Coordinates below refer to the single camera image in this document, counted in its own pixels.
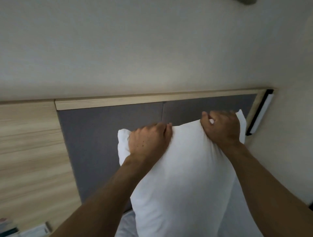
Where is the person's left hand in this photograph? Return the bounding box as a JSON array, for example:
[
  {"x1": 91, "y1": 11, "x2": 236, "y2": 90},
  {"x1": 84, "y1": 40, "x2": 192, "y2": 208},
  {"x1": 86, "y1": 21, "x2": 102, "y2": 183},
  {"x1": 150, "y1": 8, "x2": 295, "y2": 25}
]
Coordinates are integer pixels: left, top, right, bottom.
[{"x1": 128, "y1": 123, "x2": 173, "y2": 164}]

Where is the person's right hand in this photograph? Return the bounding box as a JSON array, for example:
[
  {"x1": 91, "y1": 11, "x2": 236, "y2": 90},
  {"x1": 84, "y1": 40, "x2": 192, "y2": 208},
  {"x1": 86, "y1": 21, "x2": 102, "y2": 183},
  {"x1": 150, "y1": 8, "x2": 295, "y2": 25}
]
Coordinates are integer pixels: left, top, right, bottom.
[{"x1": 200, "y1": 110, "x2": 241, "y2": 150}]

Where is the white pillow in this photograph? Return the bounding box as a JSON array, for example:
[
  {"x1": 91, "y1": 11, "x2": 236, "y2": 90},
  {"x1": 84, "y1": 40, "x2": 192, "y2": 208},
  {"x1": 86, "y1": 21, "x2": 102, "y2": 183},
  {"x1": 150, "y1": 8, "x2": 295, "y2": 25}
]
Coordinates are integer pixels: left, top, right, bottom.
[
  {"x1": 118, "y1": 109, "x2": 247, "y2": 237},
  {"x1": 219, "y1": 176, "x2": 264, "y2": 237}
]

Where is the person's left forearm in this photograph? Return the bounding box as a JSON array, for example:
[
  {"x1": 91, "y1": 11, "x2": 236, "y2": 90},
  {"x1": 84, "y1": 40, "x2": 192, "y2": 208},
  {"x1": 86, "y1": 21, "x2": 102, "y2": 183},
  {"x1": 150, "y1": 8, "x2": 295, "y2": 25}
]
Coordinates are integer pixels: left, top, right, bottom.
[{"x1": 50, "y1": 154, "x2": 153, "y2": 237}]

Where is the person's right forearm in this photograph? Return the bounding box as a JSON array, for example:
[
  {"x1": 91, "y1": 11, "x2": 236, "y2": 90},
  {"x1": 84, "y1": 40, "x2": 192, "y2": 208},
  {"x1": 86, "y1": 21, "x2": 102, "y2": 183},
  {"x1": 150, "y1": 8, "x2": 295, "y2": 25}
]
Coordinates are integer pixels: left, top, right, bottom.
[{"x1": 218, "y1": 141, "x2": 313, "y2": 237}]

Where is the grey padded headboard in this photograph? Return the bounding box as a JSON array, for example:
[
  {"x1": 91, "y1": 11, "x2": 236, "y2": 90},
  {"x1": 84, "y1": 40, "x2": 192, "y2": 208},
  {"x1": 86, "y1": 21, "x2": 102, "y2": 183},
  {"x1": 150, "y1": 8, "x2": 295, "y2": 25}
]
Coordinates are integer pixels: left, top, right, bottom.
[{"x1": 55, "y1": 89, "x2": 267, "y2": 213}]

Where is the white bed sheet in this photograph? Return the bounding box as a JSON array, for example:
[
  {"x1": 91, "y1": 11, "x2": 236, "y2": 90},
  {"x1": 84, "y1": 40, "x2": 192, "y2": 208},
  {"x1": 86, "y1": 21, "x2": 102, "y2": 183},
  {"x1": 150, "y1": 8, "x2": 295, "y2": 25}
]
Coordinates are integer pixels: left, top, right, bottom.
[{"x1": 115, "y1": 209, "x2": 138, "y2": 237}]

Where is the black white wall lamp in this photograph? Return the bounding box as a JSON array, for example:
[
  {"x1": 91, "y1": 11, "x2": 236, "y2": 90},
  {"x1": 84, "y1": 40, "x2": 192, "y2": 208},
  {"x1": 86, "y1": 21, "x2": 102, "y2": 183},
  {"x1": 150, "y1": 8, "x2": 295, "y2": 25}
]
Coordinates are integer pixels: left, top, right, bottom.
[{"x1": 246, "y1": 89, "x2": 274, "y2": 136}]

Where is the light wooden wall panel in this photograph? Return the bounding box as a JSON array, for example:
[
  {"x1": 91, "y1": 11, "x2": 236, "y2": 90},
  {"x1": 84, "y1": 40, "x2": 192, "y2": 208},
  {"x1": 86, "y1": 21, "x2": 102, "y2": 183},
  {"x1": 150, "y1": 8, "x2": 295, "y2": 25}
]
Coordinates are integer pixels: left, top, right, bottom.
[{"x1": 0, "y1": 100, "x2": 82, "y2": 232}]

